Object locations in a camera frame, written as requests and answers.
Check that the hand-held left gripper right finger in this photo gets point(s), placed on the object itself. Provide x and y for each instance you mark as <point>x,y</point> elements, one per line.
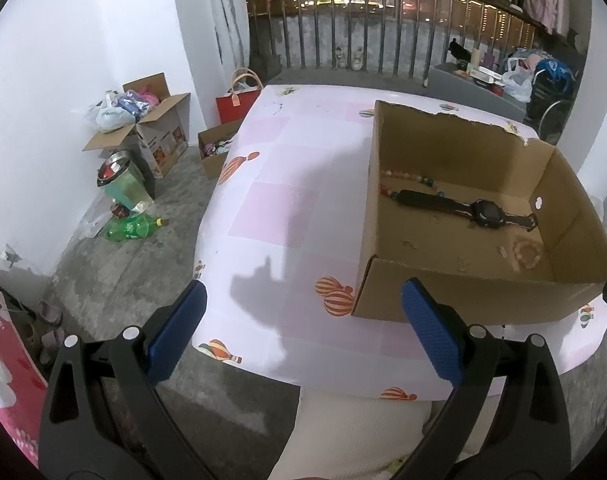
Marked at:
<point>431,330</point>

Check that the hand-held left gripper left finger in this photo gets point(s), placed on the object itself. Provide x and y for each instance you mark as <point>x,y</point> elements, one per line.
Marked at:
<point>181,325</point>

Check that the brown cardboard box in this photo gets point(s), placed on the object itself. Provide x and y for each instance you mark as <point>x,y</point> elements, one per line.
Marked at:
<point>508,300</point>

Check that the dark blue smart watch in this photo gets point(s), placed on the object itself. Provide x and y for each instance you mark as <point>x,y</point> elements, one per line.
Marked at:
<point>483,212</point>

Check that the green plastic bottle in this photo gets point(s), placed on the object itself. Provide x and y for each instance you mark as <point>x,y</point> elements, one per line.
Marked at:
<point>133,229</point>

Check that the person's white trousers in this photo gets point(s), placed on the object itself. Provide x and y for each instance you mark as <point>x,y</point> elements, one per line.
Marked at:
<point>353,430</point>

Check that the pink slipper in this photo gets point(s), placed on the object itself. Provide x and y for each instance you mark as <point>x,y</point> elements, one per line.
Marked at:
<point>53,342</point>
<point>49,312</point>

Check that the red drink can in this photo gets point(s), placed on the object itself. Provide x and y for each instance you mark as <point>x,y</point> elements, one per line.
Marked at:
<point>118,209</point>

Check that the small cardboard box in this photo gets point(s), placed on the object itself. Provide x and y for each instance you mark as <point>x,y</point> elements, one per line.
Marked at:
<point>213,160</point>

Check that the red floral blanket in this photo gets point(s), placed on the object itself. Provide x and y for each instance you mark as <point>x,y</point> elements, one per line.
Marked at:
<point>3,360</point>

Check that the large printed cardboard box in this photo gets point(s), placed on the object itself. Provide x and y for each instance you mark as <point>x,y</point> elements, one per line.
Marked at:
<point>163,130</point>

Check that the black wheelchair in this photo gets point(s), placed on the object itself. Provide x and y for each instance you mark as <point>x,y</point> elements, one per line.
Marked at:
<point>548,110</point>

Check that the white plastic bags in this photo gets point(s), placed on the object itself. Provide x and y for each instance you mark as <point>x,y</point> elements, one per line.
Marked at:
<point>108,115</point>

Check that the red paper bag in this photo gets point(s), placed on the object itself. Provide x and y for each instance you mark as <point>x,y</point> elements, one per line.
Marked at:
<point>233,105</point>

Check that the clothes in cardboard box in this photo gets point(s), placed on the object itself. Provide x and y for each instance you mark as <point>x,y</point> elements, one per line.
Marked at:
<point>138,100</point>

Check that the blue bag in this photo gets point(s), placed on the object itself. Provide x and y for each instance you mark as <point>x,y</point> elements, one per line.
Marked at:
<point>553,72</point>

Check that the white plastic bag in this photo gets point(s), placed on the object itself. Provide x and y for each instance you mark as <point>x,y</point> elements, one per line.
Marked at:
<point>516,80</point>

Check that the grey side table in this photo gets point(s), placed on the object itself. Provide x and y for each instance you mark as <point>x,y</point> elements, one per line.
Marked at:
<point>463,92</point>

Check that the white flat box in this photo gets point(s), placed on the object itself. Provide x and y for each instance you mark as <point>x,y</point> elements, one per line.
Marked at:
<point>486,75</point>

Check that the white shoe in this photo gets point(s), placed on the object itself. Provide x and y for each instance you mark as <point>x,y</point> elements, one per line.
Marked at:
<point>340,57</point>
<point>358,58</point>

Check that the white curtain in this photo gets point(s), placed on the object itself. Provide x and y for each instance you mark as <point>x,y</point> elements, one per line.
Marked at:
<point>231,10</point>

